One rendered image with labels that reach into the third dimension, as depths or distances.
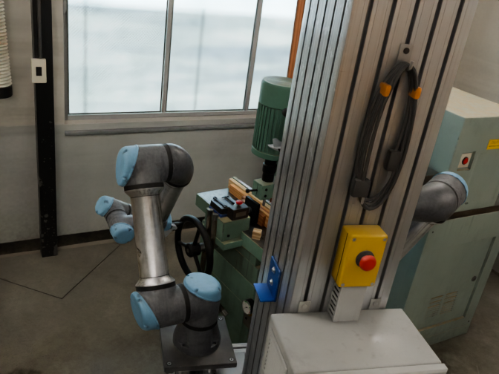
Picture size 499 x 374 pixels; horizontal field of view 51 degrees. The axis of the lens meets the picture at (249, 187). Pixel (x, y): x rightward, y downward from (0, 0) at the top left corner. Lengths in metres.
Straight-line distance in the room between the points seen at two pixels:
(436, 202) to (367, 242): 0.47
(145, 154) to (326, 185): 0.63
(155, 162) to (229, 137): 2.21
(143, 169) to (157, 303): 0.38
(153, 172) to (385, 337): 0.77
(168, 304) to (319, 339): 0.53
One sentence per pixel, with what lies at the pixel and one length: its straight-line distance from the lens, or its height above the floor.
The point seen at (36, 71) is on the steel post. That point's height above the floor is 1.20.
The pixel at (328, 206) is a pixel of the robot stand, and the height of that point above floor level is 1.51.
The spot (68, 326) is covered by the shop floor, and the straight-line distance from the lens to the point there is 3.06.
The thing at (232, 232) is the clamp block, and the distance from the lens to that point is 2.15.
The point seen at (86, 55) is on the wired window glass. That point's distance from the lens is 3.30.
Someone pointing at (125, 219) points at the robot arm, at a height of 1.05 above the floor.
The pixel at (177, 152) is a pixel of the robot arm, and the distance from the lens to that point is 1.57.
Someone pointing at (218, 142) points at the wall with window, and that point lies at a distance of 3.69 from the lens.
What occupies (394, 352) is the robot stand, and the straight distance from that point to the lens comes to 1.22.
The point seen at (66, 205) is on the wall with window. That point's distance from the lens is 3.54.
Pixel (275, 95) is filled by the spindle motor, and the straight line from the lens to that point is 2.04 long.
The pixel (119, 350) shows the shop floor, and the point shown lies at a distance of 2.91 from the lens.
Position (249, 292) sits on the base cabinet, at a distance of 2.23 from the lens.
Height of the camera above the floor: 1.98
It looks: 25 degrees down
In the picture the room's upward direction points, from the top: 8 degrees clockwise
